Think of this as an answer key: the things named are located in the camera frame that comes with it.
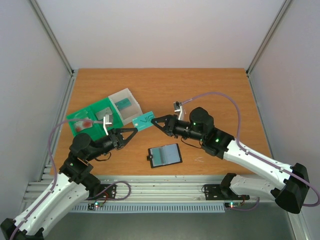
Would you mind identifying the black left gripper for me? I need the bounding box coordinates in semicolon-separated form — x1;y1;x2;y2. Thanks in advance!
86;127;139;161

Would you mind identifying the teal VIP card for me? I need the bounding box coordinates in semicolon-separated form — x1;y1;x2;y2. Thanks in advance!
132;111;155;132

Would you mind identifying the black card holder wallet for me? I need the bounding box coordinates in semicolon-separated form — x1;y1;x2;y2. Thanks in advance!
146;143;183;169

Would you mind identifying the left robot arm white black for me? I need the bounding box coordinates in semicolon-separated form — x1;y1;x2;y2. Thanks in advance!
0;128;138;240

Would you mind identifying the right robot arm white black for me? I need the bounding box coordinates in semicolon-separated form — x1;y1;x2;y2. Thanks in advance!
151;107;310;214

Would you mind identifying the grey card in green bin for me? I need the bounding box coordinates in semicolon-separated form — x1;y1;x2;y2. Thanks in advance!
95;107;113;121

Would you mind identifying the teal card in white bin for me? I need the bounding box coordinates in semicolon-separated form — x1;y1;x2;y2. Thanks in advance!
115;98;132;111

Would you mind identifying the white translucent plastic bin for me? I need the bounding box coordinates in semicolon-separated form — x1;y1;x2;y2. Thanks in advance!
108;88;143;126

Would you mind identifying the green plastic sorting bin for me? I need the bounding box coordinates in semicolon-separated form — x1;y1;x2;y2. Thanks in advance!
66;97;124;141

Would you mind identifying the left small circuit board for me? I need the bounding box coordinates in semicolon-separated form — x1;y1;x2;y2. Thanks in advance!
87;202;104;211

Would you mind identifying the small circuit board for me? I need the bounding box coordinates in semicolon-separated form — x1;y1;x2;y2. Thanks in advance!
87;202;104;211
224;201;244;209

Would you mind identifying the right small circuit board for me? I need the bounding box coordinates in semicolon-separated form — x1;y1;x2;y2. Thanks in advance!
224;201;244;209

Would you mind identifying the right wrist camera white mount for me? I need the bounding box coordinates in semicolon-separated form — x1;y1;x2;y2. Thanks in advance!
173;101;186;121

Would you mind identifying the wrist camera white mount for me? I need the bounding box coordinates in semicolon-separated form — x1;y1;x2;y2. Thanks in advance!
102;114;113;136
173;101;186;121

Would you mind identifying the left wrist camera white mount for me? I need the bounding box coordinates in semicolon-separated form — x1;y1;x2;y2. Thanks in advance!
102;114;113;136

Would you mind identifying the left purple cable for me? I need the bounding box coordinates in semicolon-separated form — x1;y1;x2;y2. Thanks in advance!
9;118;132;240

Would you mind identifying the purple cable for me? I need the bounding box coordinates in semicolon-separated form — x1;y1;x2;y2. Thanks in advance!
181;91;320;207
9;118;132;240

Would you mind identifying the aluminium rail front frame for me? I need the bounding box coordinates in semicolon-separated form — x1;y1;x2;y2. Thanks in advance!
22;174;298;205

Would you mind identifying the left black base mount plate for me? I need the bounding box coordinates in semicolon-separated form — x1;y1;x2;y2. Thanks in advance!
93;184;117;201

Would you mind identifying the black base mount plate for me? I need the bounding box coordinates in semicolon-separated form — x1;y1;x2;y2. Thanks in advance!
201;184;250;201
93;184;117;201

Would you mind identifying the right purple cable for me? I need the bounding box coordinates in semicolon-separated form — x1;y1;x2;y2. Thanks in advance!
181;91;320;207

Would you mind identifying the left aluminium frame post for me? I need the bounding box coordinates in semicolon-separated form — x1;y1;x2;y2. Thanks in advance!
28;0;74;76

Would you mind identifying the aluminium frame post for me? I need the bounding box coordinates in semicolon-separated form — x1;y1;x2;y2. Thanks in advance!
28;0;74;76
245;0;293;78

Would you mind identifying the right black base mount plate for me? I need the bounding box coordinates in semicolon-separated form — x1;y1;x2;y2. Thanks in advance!
201;184;250;201

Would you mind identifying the grey slotted cable duct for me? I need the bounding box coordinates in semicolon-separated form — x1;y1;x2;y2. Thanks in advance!
70;202;225;214

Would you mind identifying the right aluminium frame post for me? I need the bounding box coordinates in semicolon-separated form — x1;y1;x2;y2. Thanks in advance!
245;0;293;78

